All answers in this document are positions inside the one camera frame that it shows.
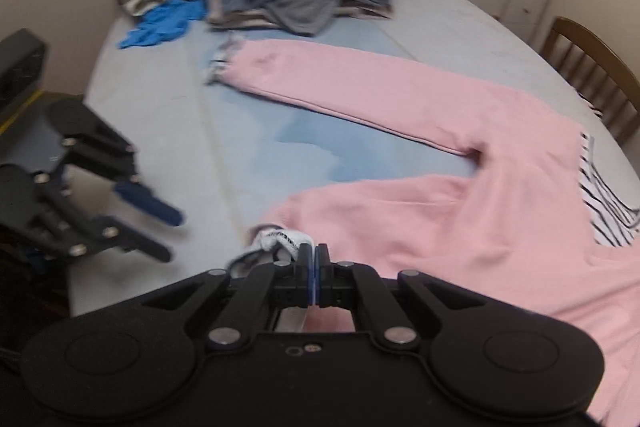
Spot pink sweatshirt with striped trim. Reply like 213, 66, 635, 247
212, 38, 639, 426

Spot blue nitrile gloves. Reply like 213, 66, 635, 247
117, 0, 206, 49

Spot wooden chair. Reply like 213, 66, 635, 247
540, 16, 639, 146

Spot black camera box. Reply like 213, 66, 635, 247
0, 28, 48, 113

